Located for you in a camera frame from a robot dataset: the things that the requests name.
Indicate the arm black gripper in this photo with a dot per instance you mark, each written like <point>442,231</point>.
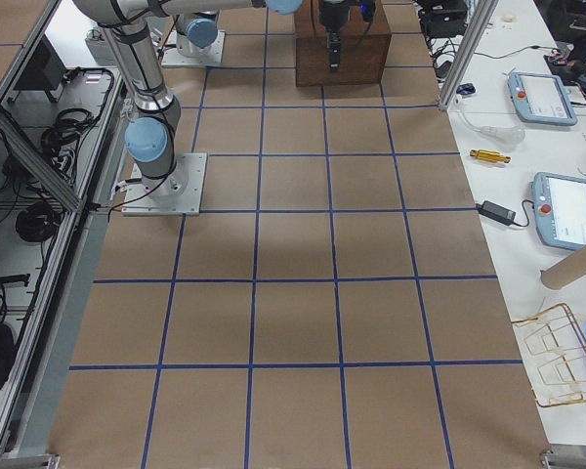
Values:
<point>331,15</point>

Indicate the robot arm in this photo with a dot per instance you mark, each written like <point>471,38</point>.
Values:
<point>199,41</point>
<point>150,138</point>

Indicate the gold metal cylinder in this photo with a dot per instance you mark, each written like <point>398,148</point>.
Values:
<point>489,156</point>

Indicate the blue teach pendant far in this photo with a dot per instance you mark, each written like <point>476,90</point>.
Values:
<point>540,99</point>

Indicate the blue teach pendant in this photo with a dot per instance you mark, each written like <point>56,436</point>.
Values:
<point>560,210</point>
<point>540,99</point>

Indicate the black power adapter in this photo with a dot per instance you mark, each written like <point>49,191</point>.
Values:
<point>496,212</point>

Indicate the blue teach pendant near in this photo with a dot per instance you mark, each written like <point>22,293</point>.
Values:
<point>560,210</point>

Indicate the cardboard tube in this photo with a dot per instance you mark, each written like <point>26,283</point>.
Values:
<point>568,270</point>

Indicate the aluminium frame post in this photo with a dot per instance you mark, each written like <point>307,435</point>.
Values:
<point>470,41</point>

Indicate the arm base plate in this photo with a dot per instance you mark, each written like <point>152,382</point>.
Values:
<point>180,52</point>
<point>180,194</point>

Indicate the wire rack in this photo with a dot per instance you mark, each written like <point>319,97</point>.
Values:
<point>553,346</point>

